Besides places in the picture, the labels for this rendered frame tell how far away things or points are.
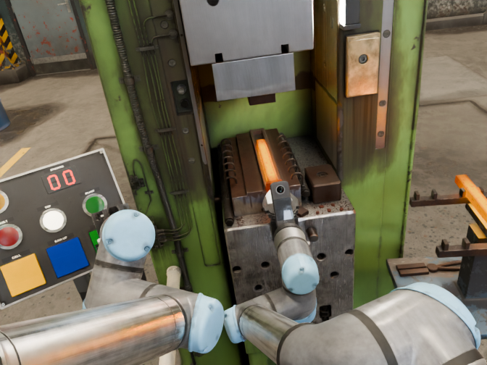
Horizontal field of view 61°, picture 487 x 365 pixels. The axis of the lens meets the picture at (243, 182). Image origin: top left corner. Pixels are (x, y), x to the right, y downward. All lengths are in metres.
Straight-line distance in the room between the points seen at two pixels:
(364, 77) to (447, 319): 0.79
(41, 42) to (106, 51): 6.70
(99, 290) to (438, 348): 0.47
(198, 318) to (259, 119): 1.14
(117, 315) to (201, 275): 1.09
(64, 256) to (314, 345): 0.68
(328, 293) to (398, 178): 0.45
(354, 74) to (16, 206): 0.93
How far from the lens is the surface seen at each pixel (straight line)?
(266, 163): 1.29
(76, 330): 0.43
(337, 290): 1.41
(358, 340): 0.58
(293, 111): 1.63
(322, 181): 1.24
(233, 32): 1.03
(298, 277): 0.89
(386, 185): 1.48
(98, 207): 1.10
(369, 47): 1.24
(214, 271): 1.55
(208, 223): 1.42
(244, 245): 1.22
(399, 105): 1.36
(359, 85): 1.26
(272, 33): 1.04
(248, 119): 1.61
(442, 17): 7.68
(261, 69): 1.06
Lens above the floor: 1.62
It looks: 30 degrees down
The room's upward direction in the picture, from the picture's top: 8 degrees counter-clockwise
